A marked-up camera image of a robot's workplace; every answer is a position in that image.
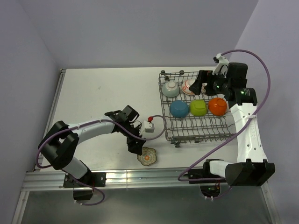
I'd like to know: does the white square bowl green outside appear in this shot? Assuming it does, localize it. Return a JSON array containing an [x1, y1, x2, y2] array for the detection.
[[190, 99, 207, 116]]

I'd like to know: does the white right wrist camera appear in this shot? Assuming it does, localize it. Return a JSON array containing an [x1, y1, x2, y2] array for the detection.
[[213, 53, 229, 76]]

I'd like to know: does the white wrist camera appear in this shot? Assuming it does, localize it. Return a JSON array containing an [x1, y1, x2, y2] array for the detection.
[[142, 121, 155, 133], [213, 53, 229, 76]]

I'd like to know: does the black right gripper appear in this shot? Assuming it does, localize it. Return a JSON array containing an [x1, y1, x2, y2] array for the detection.
[[189, 70, 231, 96]]

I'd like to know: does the white bowl orange outside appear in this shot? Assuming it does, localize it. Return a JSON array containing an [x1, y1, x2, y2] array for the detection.
[[208, 98, 227, 116]]

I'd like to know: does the orange floral patterned bowl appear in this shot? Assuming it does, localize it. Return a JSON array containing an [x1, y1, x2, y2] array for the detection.
[[182, 79, 195, 96]]

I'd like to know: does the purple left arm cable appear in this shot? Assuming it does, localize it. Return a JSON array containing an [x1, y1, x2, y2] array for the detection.
[[35, 114, 168, 206]]

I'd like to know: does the small flower shaped patterned dish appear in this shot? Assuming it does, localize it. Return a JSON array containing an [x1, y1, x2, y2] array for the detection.
[[137, 147, 157, 166]]

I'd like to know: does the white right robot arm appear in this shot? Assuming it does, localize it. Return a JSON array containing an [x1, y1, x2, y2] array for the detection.
[[188, 63, 275, 186]]

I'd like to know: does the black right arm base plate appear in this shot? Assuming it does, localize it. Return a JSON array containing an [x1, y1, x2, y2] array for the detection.
[[187, 168, 226, 184]]

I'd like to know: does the brown patterned ceramic bowl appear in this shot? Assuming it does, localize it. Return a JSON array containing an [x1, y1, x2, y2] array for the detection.
[[201, 83, 207, 94]]

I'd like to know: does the grey wire dish rack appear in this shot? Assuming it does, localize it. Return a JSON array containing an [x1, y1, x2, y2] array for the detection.
[[158, 70, 235, 147]]

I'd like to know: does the pale green ceramic bowl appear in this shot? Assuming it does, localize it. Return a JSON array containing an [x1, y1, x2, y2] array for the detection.
[[162, 81, 180, 98]]

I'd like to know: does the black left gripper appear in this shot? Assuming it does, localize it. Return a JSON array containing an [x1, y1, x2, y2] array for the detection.
[[121, 122, 146, 155]]

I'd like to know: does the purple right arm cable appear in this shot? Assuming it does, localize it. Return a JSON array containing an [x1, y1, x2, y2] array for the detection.
[[177, 49, 271, 200]]

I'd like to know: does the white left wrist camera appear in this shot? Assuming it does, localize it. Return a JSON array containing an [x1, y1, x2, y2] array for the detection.
[[142, 121, 155, 133]]

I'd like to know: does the aluminium frame rail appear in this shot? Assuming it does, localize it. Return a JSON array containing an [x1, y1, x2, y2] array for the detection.
[[21, 164, 268, 192]]

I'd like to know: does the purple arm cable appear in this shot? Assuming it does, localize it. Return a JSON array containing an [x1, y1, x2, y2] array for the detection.
[[35, 114, 168, 206], [177, 49, 271, 200]]

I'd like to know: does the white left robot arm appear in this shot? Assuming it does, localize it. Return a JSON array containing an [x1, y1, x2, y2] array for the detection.
[[38, 105, 146, 186]]

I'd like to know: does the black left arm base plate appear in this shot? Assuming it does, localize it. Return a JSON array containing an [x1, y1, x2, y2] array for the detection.
[[63, 172, 106, 188]]

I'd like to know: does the blue ceramic bowl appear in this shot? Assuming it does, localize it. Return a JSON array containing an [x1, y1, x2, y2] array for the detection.
[[170, 100, 189, 118]]

